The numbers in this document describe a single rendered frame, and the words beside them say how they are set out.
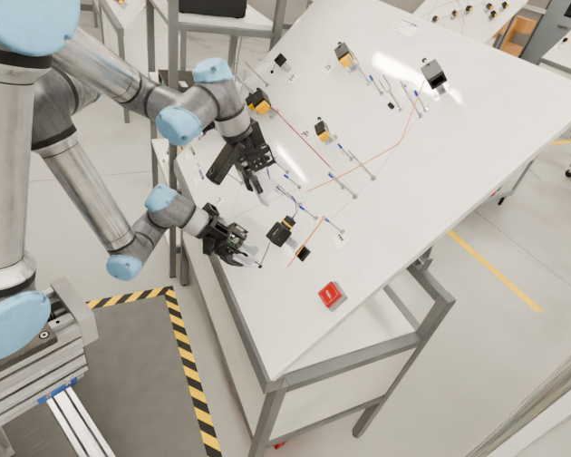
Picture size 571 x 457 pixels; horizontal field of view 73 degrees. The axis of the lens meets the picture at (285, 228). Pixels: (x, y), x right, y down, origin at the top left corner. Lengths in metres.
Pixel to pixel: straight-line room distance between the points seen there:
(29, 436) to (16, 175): 1.40
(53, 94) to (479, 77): 0.99
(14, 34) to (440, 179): 0.88
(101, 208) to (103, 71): 0.30
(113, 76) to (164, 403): 1.57
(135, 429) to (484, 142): 1.74
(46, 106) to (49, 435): 1.29
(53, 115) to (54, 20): 0.38
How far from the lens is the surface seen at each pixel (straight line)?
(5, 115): 0.53
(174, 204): 1.00
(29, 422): 1.88
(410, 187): 1.06
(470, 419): 2.45
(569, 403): 0.99
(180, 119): 0.77
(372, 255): 1.02
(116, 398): 2.08
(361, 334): 1.37
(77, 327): 0.93
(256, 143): 0.93
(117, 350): 2.21
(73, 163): 0.89
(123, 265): 0.96
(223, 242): 1.04
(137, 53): 4.07
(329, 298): 1.00
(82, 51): 0.74
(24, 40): 0.49
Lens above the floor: 1.83
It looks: 38 degrees down
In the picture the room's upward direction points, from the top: 13 degrees clockwise
